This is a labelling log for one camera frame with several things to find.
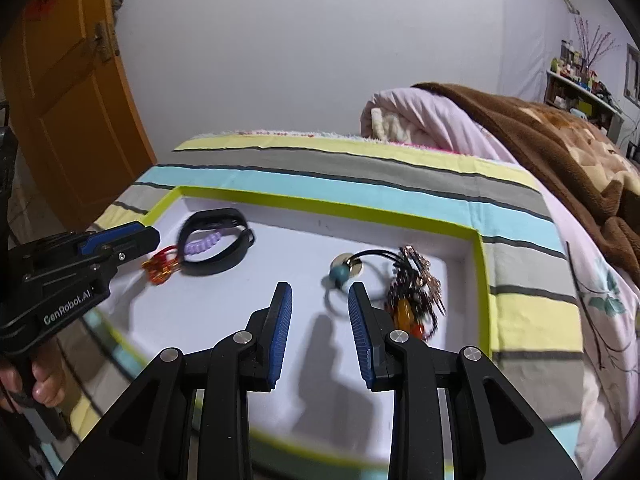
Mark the barred window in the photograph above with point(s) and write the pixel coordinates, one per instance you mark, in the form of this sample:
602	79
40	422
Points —
633	72

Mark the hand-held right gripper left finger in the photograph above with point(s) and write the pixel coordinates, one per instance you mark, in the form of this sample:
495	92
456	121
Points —
280	340

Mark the purple flower branches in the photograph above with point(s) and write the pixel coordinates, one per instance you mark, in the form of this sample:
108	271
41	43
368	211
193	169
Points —
592	40

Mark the striped bed sheet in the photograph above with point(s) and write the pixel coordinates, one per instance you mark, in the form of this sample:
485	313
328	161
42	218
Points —
350	180

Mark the metal door latch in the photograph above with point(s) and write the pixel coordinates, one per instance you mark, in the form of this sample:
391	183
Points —
106	42

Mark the pale pink floral quilt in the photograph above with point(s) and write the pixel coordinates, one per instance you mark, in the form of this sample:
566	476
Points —
600	360

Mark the black fitness wristband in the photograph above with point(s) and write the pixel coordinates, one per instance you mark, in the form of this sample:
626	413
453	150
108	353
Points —
210	215

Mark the person's left hand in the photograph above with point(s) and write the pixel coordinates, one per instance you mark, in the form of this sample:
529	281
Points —
49	380

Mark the gold rhinestone hair clip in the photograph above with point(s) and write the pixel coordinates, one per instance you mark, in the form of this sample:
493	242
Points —
417	265

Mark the wooden door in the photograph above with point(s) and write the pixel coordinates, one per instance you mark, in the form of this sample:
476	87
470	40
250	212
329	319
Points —
65	110

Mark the row of bottles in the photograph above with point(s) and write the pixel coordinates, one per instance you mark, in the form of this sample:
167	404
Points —
575	67

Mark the brown fleece blanket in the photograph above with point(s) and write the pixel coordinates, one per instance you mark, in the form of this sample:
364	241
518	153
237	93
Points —
575	145

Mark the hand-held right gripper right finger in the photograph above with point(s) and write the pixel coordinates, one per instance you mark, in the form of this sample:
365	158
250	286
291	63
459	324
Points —
360	340

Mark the green shallow cardboard box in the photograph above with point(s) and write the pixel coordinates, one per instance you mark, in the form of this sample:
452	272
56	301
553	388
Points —
300	240

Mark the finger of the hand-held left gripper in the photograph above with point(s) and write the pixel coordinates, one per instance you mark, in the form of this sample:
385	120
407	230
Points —
110	237
137	247

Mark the white shelf unit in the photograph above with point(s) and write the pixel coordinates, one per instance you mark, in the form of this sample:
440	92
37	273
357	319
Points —
580	100

